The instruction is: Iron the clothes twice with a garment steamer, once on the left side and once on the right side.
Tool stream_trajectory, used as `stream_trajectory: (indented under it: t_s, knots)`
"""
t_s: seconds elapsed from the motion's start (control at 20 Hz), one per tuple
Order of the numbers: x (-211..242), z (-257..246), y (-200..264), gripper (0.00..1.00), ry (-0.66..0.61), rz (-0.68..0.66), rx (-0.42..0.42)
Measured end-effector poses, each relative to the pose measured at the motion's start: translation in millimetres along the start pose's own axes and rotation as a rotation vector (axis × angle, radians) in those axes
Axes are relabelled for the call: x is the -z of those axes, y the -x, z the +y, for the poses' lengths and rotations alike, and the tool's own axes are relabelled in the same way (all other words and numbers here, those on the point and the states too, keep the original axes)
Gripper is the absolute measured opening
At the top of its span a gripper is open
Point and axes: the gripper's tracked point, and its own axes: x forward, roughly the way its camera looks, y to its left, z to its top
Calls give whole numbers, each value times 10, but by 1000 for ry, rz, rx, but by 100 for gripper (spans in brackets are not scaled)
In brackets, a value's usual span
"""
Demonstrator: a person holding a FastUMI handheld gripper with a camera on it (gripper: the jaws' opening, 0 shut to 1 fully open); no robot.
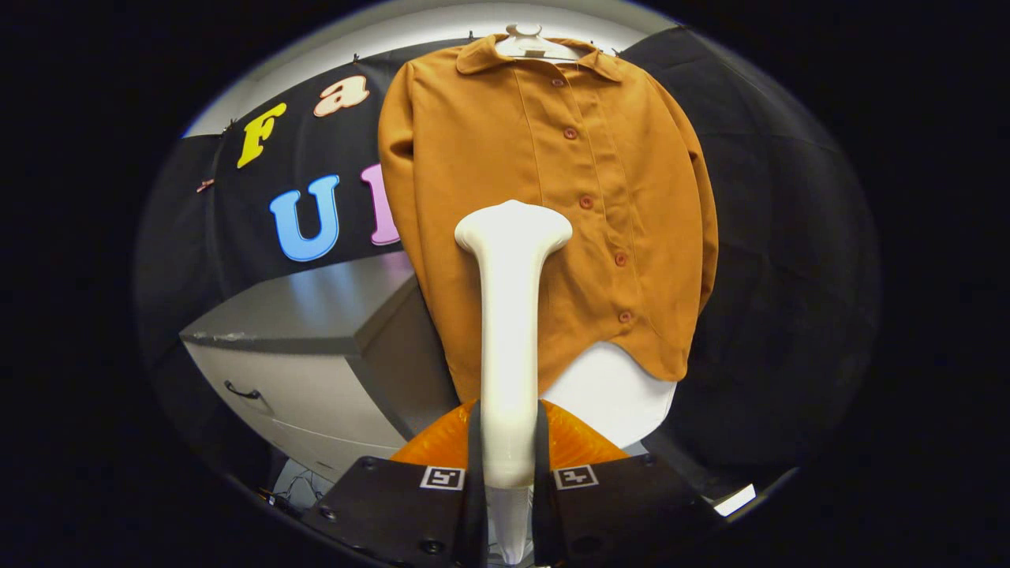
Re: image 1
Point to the white mannequin torso hanger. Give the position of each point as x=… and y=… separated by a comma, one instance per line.
x=607, y=394

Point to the grey drawer cabinet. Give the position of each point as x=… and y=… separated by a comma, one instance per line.
x=316, y=308

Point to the white paper sheet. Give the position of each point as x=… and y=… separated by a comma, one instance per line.
x=734, y=500

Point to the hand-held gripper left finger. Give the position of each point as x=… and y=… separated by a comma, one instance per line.
x=476, y=513

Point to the white garment steamer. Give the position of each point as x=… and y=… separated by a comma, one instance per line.
x=511, y=331

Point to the orange-brown button shirt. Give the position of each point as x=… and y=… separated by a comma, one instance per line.
x=489, y=142

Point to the row of black clips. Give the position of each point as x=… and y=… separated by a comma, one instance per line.
x=355, y=57

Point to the black backdrop cloth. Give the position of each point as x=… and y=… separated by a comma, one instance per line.
x=789, y=276

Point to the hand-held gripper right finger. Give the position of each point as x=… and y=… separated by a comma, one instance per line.
x=543, y=513

